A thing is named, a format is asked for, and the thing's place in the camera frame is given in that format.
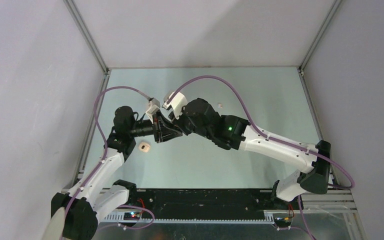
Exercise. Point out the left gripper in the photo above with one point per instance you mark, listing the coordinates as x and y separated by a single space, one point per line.
163 130

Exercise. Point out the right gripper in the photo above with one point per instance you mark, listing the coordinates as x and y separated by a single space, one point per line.
178 123

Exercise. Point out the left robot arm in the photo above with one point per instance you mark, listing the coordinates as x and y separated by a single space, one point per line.
76 215

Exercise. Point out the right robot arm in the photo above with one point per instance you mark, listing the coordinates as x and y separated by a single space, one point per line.
231 132

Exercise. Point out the white earbud charging case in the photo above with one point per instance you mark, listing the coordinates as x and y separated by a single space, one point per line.
144 147

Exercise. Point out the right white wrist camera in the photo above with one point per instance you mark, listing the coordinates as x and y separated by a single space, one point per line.
176 104

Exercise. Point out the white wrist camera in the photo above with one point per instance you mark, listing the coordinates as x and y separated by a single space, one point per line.
176 104
153 107

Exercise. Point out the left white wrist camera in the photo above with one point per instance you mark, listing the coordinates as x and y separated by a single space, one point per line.
153 107

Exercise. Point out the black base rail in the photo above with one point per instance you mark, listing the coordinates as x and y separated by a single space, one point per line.
209 204

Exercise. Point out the aluminium frame rail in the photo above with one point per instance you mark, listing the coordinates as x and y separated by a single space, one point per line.
335 201

